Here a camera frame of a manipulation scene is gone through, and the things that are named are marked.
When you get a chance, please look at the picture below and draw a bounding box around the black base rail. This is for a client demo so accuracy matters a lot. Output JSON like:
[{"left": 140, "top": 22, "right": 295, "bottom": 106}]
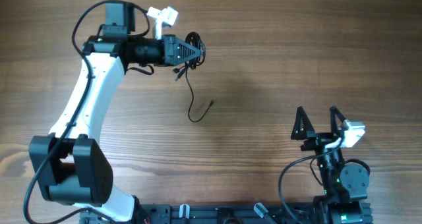
[{"left": 78, "top": 202, "right": 373, "bottom": 224}]

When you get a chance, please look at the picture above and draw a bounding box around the black cable bundle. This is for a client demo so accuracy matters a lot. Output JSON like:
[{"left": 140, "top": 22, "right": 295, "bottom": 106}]
[{"left": 173, "top": 31, "right": 215, "bottom": 123}]

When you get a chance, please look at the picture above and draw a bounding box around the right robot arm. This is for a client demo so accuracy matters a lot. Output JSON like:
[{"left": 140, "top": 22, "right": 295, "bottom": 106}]
[{"left": 291, "top": 107, "right": 372, "bottom": 223}]

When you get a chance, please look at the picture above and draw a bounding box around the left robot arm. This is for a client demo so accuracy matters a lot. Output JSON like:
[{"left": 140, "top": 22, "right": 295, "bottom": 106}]
[{"left": 28, "top": 0, "right": 204, "bottom": 223}]

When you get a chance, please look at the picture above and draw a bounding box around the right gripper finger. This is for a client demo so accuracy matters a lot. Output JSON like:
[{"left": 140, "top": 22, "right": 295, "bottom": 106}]
[
  {"left": 330, "top": 106, "right": 346, "bottom": 134},
  {"left": 291, "top": 106, "right": 315, "bottom": 140}
]

